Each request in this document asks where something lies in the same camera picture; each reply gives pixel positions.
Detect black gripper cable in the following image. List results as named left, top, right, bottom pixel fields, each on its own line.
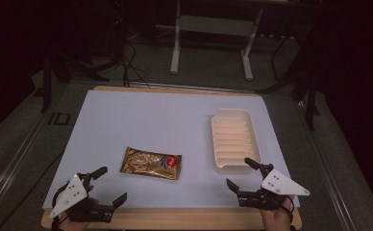
left=50, top=184, right=70, bottom=231
left=284, top=194, right=297, bottom=231

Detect gold foil snack packet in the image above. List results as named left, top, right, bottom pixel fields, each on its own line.
left=119, top=146, right=183, bottom=181

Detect metal floor rail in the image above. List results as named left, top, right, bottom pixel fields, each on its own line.
left=0, top=107, right=49, bottom=213
left=294, top=100, right=361, bottom=231

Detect black tripod stand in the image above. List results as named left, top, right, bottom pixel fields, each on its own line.
left=256, top=30, right=322, bottom=131
left=39, top=47, right=112, bottom=114

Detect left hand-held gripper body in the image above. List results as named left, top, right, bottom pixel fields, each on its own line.
left=48, top=172, right=115, bottom=224

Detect pale blue table mat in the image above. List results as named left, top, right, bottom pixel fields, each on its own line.
left=42, top=90, right=301, bottom=211

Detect white metal desk frame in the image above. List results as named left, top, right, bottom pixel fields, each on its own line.
left=169, top=0, right=265, bottom=82

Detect white ribbed plastic tray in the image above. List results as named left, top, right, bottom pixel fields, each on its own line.
left=211, top=108, right=263, bottom=174

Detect person's left hand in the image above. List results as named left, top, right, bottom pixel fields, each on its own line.
left=59, top=185, right=100, bottom=231

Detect person's right hand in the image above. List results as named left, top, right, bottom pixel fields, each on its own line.
left=260, top=195, right=295, bottom=231

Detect wooden table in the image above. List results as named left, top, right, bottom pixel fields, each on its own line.
left=40, top=84, right=303, bottom=231

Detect black floor cables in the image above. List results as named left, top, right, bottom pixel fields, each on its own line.
left=120, top=39, right=151, bottom=89

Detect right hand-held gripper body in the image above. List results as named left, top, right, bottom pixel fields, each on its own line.
left=237, top=163, right=311, bottom=212

